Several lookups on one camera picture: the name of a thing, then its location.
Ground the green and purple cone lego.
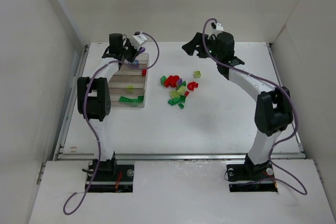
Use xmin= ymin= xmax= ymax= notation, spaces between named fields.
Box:
xmin=131 ymin=95 xmax=144 ymax=106

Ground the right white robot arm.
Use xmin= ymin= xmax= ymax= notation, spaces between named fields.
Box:
xmin=182 ymin=32 xmax=293 ymax=176

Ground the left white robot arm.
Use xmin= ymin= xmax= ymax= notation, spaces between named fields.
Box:
xmin=77 ymin=32 xmax=148 ymax=177

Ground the lime lego near right arm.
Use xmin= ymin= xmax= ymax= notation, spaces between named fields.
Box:
xmin=194 ymin=71 xmax=202 ymax=78

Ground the clear compartment organizer tray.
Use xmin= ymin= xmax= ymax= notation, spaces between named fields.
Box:
xmin=108 ymin=53 xmax=149 ymax=108

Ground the lime lego in tray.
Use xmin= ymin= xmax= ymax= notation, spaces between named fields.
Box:
xmin=126 ymin=86 xmax=134 ymax=93

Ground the red arch lego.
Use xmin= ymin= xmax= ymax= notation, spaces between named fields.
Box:
xmin=187 ymin=81 xmax=198 ymax=91

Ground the large red lego block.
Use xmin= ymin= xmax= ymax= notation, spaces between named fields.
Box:
xmin=164 ymin=76 xmax=180 ymax=88

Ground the green lego left of pile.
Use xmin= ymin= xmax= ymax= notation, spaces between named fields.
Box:
xmin=160 ymin=76 xmax=167 ymax=86

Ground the dark green flat lego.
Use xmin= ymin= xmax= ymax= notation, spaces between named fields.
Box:
xmin=119 ymin=96 xmax=132 ymax=103

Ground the lime lego pile block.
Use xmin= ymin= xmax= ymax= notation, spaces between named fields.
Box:
xmin=170 ymin=87 xmax=186 ymax=99

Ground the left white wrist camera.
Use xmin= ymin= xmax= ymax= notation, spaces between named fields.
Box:
xmin=130 ymin=32 xmax=148 ymax=51

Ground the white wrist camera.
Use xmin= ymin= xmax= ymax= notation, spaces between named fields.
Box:
xmin=130 ymin=32 xmax=148 ymax=51
xmin=211 ymin=22 xmax=224 ymax=36

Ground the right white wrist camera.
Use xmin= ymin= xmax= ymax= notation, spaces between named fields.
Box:
xmin=211 ymin=22 xmax=224 ymax=36

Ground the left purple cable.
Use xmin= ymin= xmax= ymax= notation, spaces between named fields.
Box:
xmin=63 ymin=31 xmax=161 ymax=214

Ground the aluminium rail front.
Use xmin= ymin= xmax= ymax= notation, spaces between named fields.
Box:
xmin=56 ymin=152 xmax=306 ymax=161

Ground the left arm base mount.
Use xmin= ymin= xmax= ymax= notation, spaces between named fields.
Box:
xmin=82 ymin=163 xmax=134 ymax=193

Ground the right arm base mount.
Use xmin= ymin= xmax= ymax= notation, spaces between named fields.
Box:
xmin=225 ymin=163 xmax=278 ymax=193

